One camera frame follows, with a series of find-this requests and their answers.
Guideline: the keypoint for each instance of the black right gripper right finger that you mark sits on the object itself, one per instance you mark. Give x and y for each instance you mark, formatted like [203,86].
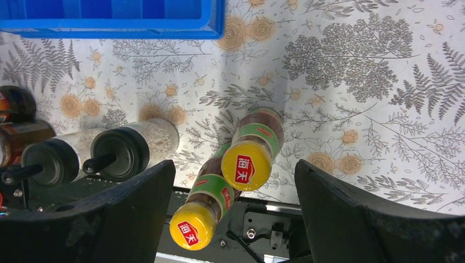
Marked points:
[344,223]

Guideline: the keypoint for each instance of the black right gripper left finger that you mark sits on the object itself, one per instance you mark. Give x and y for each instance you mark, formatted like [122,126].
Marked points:
[121,224]

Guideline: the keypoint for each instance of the yellow cap sauce bottle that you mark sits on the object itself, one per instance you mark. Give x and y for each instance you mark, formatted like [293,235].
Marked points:
[193,225]
[258,139]

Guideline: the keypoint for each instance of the blue plastic divided bin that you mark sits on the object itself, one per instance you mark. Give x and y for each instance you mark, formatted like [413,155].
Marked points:
[114,19]

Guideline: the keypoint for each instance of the black cap shaker right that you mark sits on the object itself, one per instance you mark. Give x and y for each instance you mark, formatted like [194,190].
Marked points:
[121,153]

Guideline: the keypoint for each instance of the black cap shaker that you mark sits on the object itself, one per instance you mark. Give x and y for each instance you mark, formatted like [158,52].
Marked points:
[121,153]
[54,162]

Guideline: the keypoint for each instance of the black cap shaker left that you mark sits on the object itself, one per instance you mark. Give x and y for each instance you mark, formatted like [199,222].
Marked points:
[54,162]

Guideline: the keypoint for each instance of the floral pattern table mat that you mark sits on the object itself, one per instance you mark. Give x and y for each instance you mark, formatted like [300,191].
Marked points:
[371,92]

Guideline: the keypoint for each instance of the white lid sauce jar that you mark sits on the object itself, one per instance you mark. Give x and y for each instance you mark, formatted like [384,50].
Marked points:
[15,137]

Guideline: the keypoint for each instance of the red lid sauce jar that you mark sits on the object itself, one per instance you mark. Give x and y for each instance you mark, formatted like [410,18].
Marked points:
[17,105]

